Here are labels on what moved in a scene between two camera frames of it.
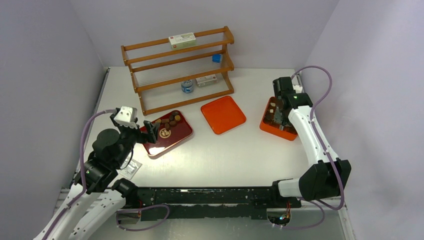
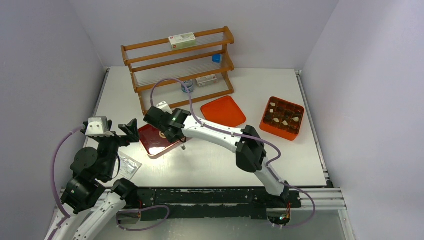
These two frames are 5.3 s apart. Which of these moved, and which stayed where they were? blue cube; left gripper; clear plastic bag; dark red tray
Moved: left gripper
Stayed: dark red tray; clear plastic bag; blue cube
